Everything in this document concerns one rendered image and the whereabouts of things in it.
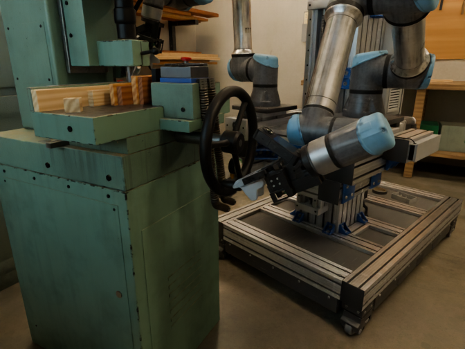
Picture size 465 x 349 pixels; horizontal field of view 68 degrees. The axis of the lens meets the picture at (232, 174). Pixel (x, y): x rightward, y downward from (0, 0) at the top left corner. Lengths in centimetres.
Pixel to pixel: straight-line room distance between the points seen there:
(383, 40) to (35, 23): 137
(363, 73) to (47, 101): 100
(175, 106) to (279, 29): 362
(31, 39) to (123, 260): 70
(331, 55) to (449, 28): 321
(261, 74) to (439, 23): 269
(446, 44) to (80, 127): 365
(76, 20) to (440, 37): 347
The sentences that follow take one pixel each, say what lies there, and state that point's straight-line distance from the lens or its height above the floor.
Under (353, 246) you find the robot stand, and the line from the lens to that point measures 167.
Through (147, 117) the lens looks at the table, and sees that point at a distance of 90.
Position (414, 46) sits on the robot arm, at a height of 105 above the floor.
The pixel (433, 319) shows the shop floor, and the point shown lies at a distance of 175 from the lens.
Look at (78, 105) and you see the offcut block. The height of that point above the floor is 92.
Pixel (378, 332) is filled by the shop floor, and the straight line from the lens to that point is 159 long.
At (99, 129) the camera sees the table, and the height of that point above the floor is 87.
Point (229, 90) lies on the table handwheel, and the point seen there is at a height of 95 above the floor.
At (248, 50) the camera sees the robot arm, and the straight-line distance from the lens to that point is 172.
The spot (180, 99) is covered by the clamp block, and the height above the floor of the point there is 92.
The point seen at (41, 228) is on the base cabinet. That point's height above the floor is 53.
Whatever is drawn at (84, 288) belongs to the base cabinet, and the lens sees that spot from 117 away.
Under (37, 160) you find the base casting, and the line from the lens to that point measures 111.
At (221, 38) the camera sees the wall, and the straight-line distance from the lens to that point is 485.
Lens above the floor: 101
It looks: 18 degrees down
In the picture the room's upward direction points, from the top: straight up
